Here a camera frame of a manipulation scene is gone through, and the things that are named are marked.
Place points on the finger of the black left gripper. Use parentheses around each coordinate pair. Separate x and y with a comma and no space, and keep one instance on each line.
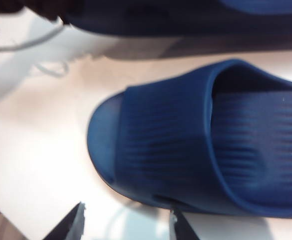
(23,5)

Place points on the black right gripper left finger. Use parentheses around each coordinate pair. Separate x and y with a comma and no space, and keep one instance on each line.
(71,225)

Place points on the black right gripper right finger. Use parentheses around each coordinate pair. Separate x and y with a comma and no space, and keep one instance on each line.
(182,230)

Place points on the blue rubber slipper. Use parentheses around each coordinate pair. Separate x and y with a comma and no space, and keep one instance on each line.
(173,140)
(185,25)

